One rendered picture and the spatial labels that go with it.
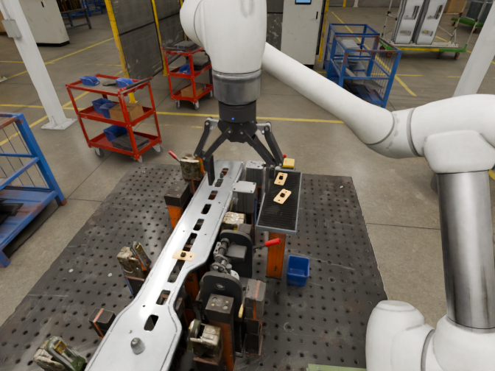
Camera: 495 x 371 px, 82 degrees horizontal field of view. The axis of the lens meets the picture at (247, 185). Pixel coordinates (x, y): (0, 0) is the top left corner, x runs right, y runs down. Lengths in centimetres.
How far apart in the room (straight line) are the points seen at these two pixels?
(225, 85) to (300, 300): 106
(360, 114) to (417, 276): 201
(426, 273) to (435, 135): 196
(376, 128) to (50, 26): 1078
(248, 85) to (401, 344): 79
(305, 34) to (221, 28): 681
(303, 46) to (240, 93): 682
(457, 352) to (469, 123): 53
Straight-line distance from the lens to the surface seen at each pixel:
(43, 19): 1125
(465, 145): 80
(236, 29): 50
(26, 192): 346
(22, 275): 286
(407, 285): 254
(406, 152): 87
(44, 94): 504
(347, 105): 73
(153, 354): 97
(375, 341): 102
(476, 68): 423
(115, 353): 101
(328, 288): 144
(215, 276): 84
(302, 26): 727
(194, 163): 154
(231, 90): 53
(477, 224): 84
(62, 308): 156
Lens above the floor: 186
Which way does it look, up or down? 37 degrees down
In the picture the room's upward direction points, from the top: straight up
